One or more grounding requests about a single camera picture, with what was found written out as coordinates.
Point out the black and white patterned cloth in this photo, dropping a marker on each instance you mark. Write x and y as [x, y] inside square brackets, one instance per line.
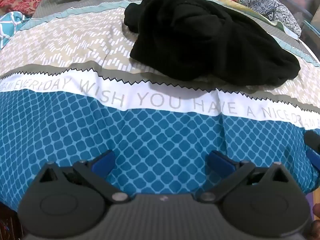
[270, 2]

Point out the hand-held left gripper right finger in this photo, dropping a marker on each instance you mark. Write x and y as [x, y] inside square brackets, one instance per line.
[220, 161]

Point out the blue and beige patterned bedsheet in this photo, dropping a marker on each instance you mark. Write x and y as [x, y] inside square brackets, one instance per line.
[150, 135]

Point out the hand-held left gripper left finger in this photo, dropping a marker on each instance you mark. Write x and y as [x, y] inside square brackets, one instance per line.
[104, 161]

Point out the teal and white patterned cloth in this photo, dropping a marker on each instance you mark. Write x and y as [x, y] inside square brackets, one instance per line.
[11, 27]

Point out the black pants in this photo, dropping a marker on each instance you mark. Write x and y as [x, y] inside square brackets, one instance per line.
[207, 37]

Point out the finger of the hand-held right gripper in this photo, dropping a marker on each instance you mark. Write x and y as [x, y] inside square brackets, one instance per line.
[313, 140]

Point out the teal storage box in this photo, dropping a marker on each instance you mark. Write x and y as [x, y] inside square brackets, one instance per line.
[311, 31]

